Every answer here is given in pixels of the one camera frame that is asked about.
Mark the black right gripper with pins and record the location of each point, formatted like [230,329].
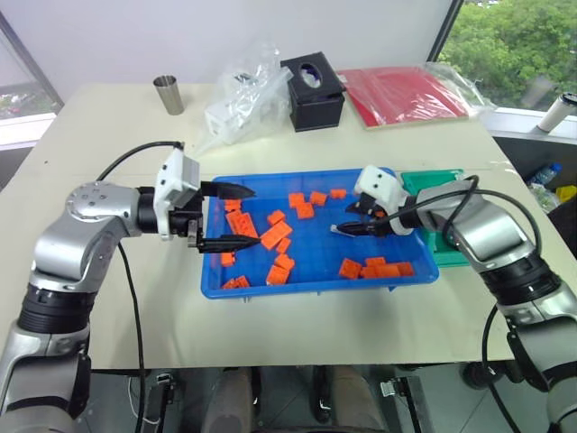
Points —
[381,225]

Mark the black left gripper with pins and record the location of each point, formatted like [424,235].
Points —
[185,221]

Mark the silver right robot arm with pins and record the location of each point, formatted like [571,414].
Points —
[491,225]

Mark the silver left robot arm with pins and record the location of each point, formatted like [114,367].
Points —
[67,252]

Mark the blue plastic bin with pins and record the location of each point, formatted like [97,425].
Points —
[315,243]

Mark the green plastic bin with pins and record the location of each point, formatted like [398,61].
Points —
[426,180]

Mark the large orange building block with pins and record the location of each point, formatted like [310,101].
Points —
[276,235]
[242,224]
[382,271]

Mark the white cardboard box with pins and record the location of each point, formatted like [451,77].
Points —
[225,119]

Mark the black tissue box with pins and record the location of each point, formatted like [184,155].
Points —
[315,113]

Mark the stainless steel cup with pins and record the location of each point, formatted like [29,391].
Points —
[170,97]

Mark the red flat folder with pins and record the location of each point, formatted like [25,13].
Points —
[405,94]

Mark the clear crumpled plastic bag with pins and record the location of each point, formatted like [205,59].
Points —
[257,72]

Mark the clear plastic sleeve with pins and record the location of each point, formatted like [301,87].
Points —
[473,94]

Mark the dark brown rounded shape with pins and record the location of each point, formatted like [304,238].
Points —
[356,401]
[227,401]

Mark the clear water bottle blue label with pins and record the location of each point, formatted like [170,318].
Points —
[545,173]

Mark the black caster wheel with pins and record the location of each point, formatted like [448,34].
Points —
[479,374]

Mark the yellow packet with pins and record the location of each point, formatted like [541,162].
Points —
[565,194]

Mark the white roll with black cap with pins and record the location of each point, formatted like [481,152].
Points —
[556,113]

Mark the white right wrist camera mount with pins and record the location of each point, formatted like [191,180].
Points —
[383,185]

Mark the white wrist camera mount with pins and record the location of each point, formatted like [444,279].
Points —
[383,185]
[178,180]

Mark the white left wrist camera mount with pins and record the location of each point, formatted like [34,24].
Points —
[178,180]

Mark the black table frame bracket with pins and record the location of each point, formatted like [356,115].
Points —
[160,401]
[405,406]

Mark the dark window frame post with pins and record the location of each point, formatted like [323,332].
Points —
[446,27]

